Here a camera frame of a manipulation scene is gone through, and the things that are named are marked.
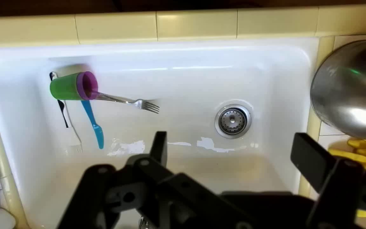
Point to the metal sink drain strainer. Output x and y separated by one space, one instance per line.
233 121

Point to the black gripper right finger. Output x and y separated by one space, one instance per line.
340 191

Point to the blue plastic utensil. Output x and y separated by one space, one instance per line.
95 125

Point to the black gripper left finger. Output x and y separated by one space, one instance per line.
107 195

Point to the stainless steel pot lid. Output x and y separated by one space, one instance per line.
349 89

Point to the green plastic cup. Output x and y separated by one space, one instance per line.
64 87

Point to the purple plastic cup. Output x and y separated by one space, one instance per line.
88 84

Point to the white ceramic sink basin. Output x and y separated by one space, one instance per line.
184 84

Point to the silver metal fork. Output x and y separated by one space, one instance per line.
141 103

